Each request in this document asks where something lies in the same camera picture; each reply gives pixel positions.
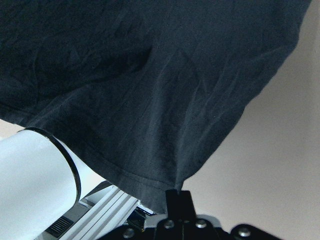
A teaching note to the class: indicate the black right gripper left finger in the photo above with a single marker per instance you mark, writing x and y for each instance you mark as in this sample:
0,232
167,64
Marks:
173,204

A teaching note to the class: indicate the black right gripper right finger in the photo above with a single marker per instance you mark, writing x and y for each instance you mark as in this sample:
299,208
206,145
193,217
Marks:
187,208

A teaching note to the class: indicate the black printed t-shirt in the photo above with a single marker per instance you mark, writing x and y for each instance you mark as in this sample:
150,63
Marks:
142,91

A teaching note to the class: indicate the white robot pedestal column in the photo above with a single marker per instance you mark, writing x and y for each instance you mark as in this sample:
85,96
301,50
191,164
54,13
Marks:
40,180

